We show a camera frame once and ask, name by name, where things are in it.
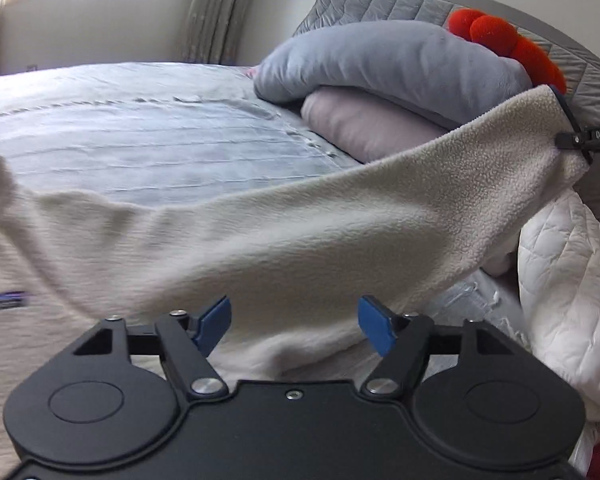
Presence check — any cream fleece zip jacket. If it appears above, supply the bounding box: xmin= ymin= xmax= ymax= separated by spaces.
xmin=0 ymin=88 xmax=588 ymax=478

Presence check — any grey quilted headboard cushion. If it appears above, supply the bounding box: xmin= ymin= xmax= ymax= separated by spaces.
xmin=291 ymin=0 xmax=600 ymax=261

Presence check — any white quilted blanket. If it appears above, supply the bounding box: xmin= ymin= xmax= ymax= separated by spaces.
xmin=518 ymin=190 xmax=600 ymax=474

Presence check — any red plush toy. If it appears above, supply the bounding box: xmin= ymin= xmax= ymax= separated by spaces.
xmin=448 ymin=9 xmax=567 ymax=94

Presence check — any grey blue plush pillow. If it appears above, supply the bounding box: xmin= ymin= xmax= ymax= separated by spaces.
xmin=253 ymin=20 xmax=531 ymax=130

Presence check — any pink pillow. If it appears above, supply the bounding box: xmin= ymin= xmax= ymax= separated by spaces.
xmin=301 ymin=87 xmax=446 ymax=164

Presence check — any grey checked bedspread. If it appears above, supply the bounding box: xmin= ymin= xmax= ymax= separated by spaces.
xmin=0 ymin=62 xmax=531 ymax=351

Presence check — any right grey curtain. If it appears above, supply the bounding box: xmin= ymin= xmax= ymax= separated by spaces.
xmin=181 ymin=0 xmax=252 ymax=65

